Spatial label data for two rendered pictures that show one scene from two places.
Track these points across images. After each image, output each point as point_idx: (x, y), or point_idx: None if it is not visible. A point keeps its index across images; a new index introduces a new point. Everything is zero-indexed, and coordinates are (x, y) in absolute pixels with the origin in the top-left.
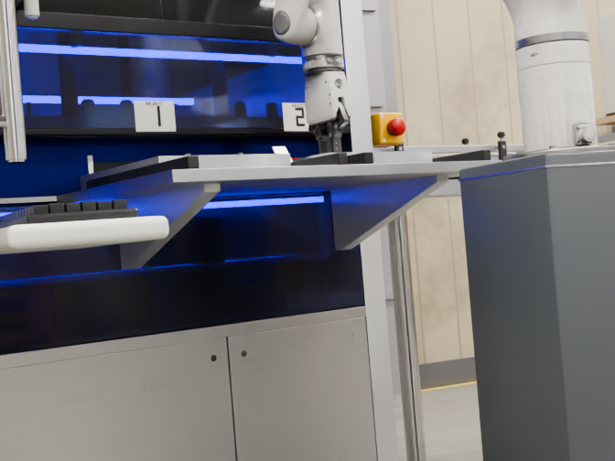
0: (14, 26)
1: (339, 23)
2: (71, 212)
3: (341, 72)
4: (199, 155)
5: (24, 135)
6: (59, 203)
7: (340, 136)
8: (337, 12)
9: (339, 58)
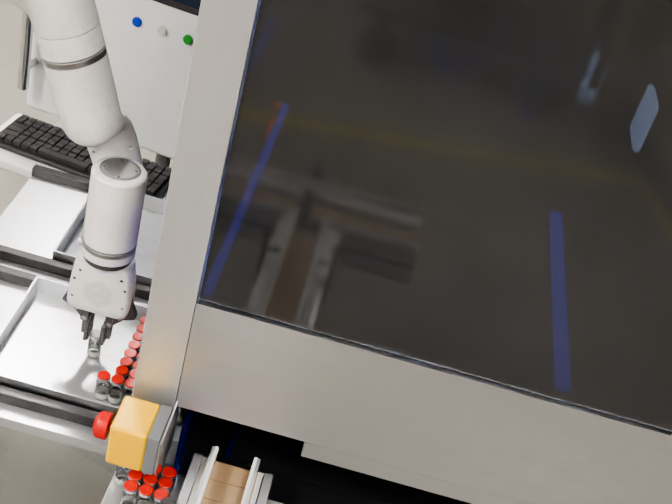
0: (22, 23)
1: (87, 206)
2: (9, 124)
3: (77, 254)
4: (86, 200)
5: (18, 76)
6: (16, 119)
7: (81, 318)
8: (88, 192)
9: (78, 239)
